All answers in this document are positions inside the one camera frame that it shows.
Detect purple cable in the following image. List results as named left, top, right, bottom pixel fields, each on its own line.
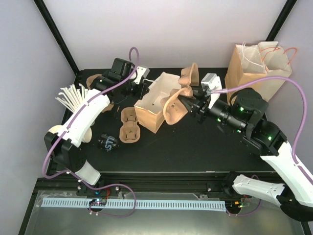
left=42, top=47, right=141, bottom=217
left=211, top=75, right=313, bottom=218

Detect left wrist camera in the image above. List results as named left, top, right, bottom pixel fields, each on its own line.
left=133, top=66, right=150, bottom=85

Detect right black frame post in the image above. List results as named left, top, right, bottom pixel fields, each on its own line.
left=266, top=0, right=297, bottom=42

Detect tall kraft paper bag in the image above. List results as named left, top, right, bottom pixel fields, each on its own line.
left=224, top=44, right=267, bottom=89

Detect stack of white paper cups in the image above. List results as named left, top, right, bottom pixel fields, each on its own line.
left=48, top=125, right=92, bottom=143

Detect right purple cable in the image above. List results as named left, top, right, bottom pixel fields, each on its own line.
left=211, top=75, right=313, bottom=218

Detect black frame post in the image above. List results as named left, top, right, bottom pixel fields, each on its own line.
left=266, top=0, right=297, bottom=42
left=33, top=0, right=80, bottom=75

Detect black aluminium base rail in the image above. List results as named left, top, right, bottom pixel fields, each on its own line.
left=40, top=172, right=239, bottom=198

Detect kraft paper bag white handles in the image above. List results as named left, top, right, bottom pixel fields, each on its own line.
left=134, top=72, right=191, bottom=134

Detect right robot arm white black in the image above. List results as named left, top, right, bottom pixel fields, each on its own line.
left=179, top=88, right=313, bottom=222

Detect stacked brown pulp cup carriers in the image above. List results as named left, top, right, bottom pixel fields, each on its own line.
left=86, top=74, right=114, bottom=113

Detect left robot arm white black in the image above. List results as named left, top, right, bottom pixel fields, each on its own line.
left=42, top=58, right=150, bottom=195

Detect brown pulp cup carrier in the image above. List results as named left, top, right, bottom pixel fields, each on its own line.
left=161, top=63, right=200, bottom=125
left=119, top=107, right=140, bottom=143

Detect white paper bag orange handles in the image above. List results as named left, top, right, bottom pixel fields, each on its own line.
left=258, top=41, right=297, bottom=101

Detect cup holding white straws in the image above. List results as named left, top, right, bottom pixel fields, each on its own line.
left=55, top=84, right=88, bottom=113

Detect black printed coffee cup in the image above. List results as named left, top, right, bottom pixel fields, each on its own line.
left=97, top=133, right=120, bottom=152

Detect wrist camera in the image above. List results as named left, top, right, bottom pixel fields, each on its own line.
left=133, top=66, right=150, bottom=85
left=201, top=73, right=222, bottom=104

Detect light blue slotted cable duct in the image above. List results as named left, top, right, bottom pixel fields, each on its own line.
left=41, top=198, right=226, bottom=212

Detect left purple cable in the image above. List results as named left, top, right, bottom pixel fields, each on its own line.
left=42, top=47, right=141, bottom=217

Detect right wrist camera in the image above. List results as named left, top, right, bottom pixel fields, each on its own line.
left=201, top=73, right=222, bottom=104

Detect left black frame post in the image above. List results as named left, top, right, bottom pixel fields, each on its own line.
left=33, top=0, right=80, bottom=75

